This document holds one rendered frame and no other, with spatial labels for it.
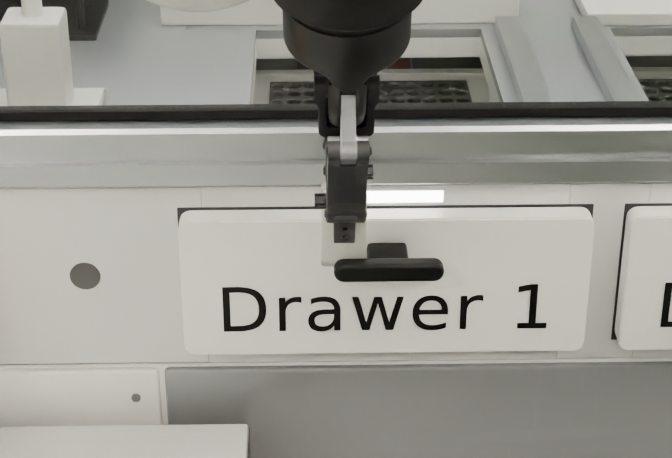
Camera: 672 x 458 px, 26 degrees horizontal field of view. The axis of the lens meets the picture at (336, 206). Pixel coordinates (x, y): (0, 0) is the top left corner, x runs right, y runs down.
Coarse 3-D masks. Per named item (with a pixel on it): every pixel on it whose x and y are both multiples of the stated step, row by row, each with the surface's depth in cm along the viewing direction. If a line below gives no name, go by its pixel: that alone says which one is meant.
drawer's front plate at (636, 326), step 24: (648, 216) 101; (624, 240) 103; (648, 240) 102; (624, 264) 104; (648, 264) 103; (624, 288) 104; (648, 288) 104; (624, 312) 105; (648, 312) 105; (624, 336) 106; (648, 336) 106
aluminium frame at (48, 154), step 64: (0, 128) 99; (64, 128) 99; (128, 128) 99; (192, 128) 99; (256, 128) 99; (384, 128) 99; (448, 128) 100; (512, 128) 100; (576, 128) 100; (640, 128) 100
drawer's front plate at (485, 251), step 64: (192, 256) 102; (256, 256) 102; (320, 256) 102; (448, 256) 102; (512, 256) 102; (576, 256) 102; (192, 320) 104; (320, 320) 104; (448, 320) 105; (512, 320) 105; (576, 320) 105
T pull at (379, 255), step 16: (368, 256) 100; (384, 256) 100; (400, 256) 100; (336, 272) 98; (352, 272) 98; (368, 272) 98; (384, 272) 98; (400, 272) 99; (416, 272) 99; (432, 272) 99
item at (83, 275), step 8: (80, 264) 104; (88, 264) 104; (72, 272) 104; (80, 272) 104; (88, 272) 104; (96, 272) 104; (72, 280) 104; (80, 280) 104; (88, 280) 104; (96, 280) 104; (80, 288) 105; (88, 288) 105
